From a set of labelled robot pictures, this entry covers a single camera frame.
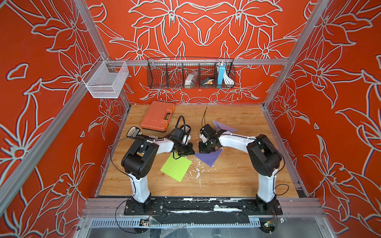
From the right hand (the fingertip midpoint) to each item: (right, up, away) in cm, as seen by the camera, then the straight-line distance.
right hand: (196, 151), depth 91 cm
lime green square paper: (-12, -9, -4) cm, 16 cm away
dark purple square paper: (+9, -4, -3) cm, 10 cm away
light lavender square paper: (+16, +16, +12) cm, 26 cm away
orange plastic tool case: (-28, +23, +16) cm, 40 cm away
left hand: (-1, 0, +2) cm, 2 cm away
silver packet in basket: (-4, +45, 0) cm, 46 cm away
